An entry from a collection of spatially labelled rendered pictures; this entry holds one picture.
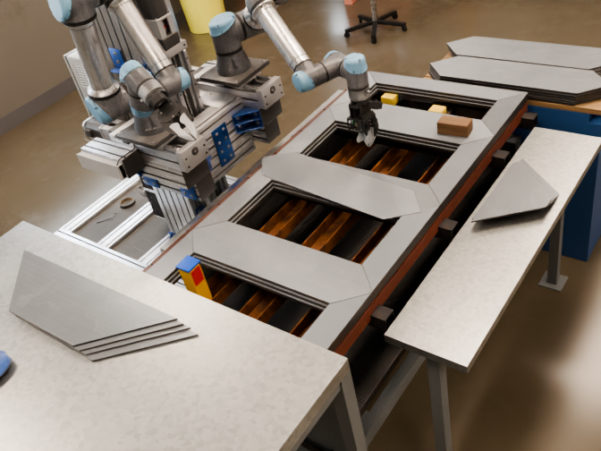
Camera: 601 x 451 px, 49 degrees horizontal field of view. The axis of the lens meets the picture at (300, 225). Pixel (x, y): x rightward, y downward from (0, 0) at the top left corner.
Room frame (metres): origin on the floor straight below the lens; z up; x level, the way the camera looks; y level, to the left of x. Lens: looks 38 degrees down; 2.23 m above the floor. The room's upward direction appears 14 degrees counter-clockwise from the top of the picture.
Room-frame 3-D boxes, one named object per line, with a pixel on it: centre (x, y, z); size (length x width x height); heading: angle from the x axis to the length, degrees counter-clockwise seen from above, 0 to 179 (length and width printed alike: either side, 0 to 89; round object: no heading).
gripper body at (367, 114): (2.07, -0.30, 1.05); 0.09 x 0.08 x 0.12; 136
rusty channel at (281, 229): (2.11, -0.04, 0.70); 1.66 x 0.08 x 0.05; 136
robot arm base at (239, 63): (2.72, 0.12, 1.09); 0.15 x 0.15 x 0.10
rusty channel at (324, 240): (1.97, -0.18, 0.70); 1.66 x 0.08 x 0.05; 136
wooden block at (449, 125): (2.11, -0.66, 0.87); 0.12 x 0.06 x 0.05; 51
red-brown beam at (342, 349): (1.73, -0.43, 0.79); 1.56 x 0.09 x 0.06; 136
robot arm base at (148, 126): (2.37, 0.47, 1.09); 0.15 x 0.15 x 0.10
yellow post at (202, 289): (1.67, 0.38, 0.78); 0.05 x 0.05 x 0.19; 46
